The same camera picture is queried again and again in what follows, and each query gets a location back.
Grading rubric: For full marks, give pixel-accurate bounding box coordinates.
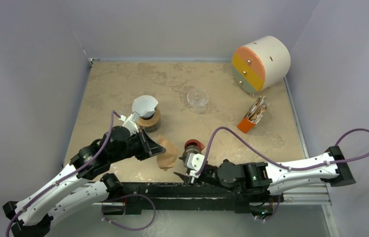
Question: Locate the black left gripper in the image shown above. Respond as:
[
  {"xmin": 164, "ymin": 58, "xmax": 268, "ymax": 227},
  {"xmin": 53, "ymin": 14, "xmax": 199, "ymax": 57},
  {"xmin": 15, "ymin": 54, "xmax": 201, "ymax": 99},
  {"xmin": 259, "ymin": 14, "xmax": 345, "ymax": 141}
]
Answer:
[{"xmin": 111, "ymin": 127, "xmax": 165, "ymax": 163}]

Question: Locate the brown paper coffee filter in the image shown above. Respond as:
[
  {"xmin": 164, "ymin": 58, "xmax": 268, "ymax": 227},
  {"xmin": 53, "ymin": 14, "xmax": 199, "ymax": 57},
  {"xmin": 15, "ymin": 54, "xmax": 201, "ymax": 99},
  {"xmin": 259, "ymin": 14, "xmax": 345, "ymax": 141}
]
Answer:
[{"xmin": 157, "ymin": 135, "xmax": 178, "ymax": 171}]

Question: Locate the red and black pitcher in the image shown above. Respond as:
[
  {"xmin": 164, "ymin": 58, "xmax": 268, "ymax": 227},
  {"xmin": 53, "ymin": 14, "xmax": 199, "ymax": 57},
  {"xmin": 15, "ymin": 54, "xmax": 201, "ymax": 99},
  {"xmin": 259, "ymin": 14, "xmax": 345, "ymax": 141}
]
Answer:
[{"xmin": 183, "ymin": 139, "xmax": 205, "ymax": 157}]

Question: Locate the white paper coffee filter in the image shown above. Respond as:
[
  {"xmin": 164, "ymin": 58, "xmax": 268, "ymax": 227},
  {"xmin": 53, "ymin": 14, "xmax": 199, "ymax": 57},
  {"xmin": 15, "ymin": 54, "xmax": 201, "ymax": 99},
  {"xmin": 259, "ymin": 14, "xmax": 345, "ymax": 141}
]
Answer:
[{"xmin": 131, "ymin": 95, "xmax": 158, "ymax": 116}]

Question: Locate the blue ribbed glass dripper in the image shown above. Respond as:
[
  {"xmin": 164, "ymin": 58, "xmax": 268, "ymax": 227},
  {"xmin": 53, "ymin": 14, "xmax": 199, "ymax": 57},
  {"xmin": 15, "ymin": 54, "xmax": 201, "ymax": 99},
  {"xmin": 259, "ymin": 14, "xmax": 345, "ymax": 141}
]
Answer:
[{"xmin": 140, "ymin": 111, "xmax": 156, "ymax": 120}]

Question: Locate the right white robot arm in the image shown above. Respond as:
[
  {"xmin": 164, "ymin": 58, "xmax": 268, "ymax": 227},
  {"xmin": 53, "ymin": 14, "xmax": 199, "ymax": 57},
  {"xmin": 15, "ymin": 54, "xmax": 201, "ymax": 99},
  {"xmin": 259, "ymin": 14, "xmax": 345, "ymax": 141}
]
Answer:
[{"xmin": 178, "ymin": 146, "xmax": 356, "ymax": 201}]

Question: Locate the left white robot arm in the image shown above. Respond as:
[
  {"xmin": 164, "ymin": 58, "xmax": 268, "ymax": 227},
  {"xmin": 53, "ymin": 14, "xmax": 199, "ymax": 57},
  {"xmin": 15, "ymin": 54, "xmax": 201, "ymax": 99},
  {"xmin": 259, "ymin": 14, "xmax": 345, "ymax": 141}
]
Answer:
[{"xmin": 3, "ymin": 126, "xmax": 166, "ymax": 237}]

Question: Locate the orange coffee filter holder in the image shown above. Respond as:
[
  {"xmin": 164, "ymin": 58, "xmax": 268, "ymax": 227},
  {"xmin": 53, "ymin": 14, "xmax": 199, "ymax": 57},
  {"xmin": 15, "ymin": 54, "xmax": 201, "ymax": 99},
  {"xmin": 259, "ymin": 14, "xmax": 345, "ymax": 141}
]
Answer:
[{"xmin": 237, "ymin": 96, "xmax": 270, "ymax": 134}]

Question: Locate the round cream drawer cabinet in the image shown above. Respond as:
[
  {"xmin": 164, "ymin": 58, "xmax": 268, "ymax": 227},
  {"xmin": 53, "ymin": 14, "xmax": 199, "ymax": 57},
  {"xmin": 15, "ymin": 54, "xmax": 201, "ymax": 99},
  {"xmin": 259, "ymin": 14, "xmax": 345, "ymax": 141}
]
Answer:
[{"xmin": 231, "ymin": 36, "xmax": 291, "ymax": 94}]

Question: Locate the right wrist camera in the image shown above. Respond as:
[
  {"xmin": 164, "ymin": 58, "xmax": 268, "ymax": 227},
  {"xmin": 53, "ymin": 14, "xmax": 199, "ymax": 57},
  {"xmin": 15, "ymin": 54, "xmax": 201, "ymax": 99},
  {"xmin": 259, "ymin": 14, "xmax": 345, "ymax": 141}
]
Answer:
[{"xmin": 184, "ymin": 153, "xmax": 205, "ymax": 178}]

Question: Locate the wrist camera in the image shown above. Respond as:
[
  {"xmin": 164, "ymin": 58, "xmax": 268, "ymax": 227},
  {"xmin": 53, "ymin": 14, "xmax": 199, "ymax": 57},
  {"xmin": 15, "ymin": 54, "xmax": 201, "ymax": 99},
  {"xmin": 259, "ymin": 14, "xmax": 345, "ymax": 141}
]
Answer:
[
  {"xmin": 184, "ymin": 153, "xmax": 205, "ymax": 178},
  {"xmin": 119, "ymin": 112, "xmax": 140, "ymax": 135}
]

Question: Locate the glass carafe with handle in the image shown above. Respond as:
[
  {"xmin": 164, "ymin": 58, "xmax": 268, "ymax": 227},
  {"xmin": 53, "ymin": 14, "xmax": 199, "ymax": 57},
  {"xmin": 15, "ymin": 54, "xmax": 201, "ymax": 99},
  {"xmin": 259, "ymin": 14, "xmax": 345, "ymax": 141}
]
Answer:
[{"xmin": 145, "ymin": 121, "xmax": 161, "ymax": 133}]

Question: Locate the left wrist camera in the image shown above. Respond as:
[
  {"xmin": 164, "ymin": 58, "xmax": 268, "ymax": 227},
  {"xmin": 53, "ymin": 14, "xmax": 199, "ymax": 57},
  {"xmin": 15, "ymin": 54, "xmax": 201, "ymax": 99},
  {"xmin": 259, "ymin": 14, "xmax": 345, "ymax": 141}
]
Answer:
[{"xmin": 119, "ymin": 112, "xmax": 140, "ymax": 135}]

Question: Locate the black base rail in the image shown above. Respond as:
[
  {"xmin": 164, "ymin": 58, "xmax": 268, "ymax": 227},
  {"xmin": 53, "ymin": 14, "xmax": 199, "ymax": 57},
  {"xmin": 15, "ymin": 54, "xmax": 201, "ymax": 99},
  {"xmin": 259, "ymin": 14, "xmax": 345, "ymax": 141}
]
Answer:
[{"xmin": 107, "ymin": 182, "xmax": 284, "ymax": 216}]

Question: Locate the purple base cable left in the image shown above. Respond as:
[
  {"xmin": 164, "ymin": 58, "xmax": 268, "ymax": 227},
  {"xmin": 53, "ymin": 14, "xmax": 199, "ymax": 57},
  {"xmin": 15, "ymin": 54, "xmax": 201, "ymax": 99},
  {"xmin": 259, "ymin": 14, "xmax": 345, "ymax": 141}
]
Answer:
[{"xmin": 101, "ymin": 194, "xmax": 157, "ymax": 231}]

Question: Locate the aluminium frame rail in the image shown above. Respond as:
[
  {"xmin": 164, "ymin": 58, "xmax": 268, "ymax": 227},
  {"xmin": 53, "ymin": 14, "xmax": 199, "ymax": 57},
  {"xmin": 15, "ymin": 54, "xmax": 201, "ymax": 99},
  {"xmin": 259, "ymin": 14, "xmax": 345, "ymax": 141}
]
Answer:
[{"xmin": 282, "ymin": 184, "xmax": 331, "ymax": 205}]

